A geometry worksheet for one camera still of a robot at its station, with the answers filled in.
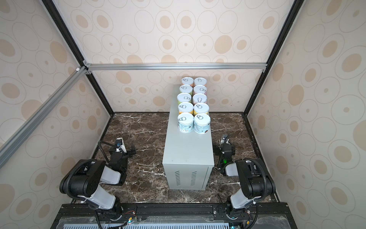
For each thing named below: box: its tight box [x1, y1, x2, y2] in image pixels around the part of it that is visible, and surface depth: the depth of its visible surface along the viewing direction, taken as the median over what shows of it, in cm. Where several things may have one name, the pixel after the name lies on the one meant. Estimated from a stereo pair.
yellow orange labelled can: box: [178, 101, 194, 115], surface depth 69 cm
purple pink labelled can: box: [192, 93, 208, 105], surface depth 73 cm
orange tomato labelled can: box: [193, 77, 208, 86], surface depth 83 cm
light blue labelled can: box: [193, 113, 212, 135], surface depth 64 cm
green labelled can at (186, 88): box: [179, 84, 194, 94], surface depth 78 cm
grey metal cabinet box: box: [162, 84, 215, 191], surface depth 63 cm
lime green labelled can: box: [176, 92, 192, 104], surface depth 73 cm
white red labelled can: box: [193, 84, 207, 95], surface depth 78 cm
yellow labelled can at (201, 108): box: [193, 102, 210, 115], surface depth 69 cm
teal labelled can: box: [177, 112, 194, 134], surface depth 64 cm
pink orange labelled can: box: [181, 76, 194, 86], surface depth 83 cm
